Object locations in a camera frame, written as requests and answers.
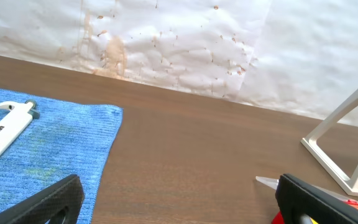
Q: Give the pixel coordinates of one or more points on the white and blue stand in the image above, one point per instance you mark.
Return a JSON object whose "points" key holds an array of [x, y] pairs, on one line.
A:
{"points": [[331, 165]]}

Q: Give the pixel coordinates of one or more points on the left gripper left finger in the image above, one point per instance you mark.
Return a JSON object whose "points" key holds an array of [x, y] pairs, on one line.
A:
{"points": [[42, 205]]}

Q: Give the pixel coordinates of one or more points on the white pipette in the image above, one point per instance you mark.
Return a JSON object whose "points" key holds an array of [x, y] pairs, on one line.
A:
{"points": [[8, 130]]}

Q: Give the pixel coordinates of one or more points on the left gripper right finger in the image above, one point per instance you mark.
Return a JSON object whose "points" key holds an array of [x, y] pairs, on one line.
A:
{"points": [[322, 205]]}

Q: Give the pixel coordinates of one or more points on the blue cloth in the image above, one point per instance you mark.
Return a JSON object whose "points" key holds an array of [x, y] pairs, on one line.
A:
{"points": [[57, 146]]}

